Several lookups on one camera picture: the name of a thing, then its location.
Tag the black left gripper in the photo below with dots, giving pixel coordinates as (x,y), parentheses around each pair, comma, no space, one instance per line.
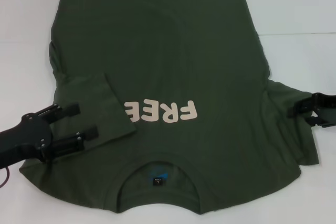
(34,134)

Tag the dark green FREE t-shirt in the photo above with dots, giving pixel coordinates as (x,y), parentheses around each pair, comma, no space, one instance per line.
(183,51)

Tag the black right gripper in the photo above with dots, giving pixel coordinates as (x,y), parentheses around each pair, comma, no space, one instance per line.
(328,107)

